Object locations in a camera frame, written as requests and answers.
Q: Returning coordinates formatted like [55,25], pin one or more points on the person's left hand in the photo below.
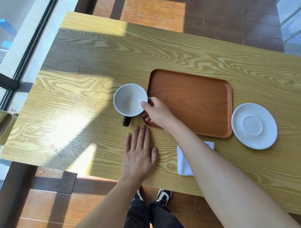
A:
[137,162]

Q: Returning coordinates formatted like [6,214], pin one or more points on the person's right hand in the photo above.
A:
[161,115]

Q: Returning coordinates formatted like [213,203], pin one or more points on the person's left thumb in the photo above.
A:
[154,156]

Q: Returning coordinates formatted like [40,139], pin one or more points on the person's left middle finger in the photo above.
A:
[141,138]

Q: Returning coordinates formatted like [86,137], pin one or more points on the person's right thumb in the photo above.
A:
[147,107]

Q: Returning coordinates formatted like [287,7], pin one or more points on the person's left little finger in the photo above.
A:
[127,143]

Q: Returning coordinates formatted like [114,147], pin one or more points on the person's right forearm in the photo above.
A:
[221,178]

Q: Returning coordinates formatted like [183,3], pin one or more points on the person's left forearm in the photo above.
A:
[112,204]

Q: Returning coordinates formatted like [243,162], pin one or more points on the white folded napkin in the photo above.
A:
[184,164]

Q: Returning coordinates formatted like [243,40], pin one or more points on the person's right black white shoe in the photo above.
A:
[164,197]

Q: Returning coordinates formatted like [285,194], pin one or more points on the person's black white shoe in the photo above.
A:
[138,196]
[164,197]

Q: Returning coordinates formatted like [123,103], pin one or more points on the person's left black white shoe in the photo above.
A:
[138,196]

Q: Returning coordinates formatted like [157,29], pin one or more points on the brown wooden tray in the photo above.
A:
[195,103]

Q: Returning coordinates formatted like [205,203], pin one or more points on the person's left black trouser leg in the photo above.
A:
[137,215]

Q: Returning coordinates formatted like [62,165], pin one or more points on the person's black trouser leg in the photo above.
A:
[137,215]
[163,217]

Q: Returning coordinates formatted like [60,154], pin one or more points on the person's right black trouser leg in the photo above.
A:
[163,217]

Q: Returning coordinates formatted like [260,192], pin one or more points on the white saucer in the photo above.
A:
[255,126]

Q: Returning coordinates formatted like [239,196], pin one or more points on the olive green chair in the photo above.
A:
[6,124]

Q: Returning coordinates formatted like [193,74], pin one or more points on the black window frame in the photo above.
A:
[30,47]

